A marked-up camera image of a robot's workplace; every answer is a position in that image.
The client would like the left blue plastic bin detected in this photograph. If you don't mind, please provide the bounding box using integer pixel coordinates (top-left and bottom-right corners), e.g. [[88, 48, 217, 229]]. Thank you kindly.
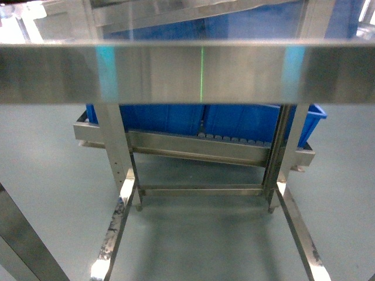
[[85, 104, 206, 136]]

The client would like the blue plastic bin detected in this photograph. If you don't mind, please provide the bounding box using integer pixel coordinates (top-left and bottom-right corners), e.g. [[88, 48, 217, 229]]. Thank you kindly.
[[203, 104, 327, 148], [85, 104, 206, 136]]

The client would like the right blue plastic bin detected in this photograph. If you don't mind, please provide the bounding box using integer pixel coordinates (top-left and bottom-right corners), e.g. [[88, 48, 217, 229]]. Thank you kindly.
[[203, 104, 327, 148]]

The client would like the stainless steel rack frame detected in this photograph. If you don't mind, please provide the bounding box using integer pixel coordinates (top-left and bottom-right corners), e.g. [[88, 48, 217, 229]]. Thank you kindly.
[[73, 0, 338, 281]]

